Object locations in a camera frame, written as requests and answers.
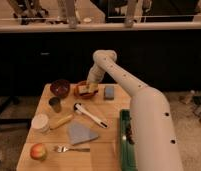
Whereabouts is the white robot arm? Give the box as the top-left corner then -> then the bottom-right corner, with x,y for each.
87,50 -> 184,171

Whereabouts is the silver fork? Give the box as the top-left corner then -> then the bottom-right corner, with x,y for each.
53,146 -> 90,153

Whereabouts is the green plastic tray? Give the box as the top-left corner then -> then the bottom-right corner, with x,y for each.
119,109 -> 137,171

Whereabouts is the blue folded cloth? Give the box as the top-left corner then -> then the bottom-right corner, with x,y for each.
67,121 -> 99,145

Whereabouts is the wooden black felt eraser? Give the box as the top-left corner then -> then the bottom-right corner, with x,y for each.
78,85 -> 89,95

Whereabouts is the dark maroon bowl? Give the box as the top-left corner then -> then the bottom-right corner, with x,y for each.
50,79 -> 70,98

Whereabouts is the orange red bowl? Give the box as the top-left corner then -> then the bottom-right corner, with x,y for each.
74,81 -> 98,99

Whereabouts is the blue sponge block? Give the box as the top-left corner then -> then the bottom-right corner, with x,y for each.
104,85 -> 114,100

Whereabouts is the small metal cup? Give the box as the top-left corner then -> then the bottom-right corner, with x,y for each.
49,97 -> 61,113

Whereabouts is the black office chair base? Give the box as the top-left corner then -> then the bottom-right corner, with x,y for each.
0,95 -> 32,132

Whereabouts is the red yellow apple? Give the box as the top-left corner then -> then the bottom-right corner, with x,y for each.
30,143 -> 47,161

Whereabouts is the bunch of dark grapes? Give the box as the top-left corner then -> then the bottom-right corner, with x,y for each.
125,124 -> 134,145

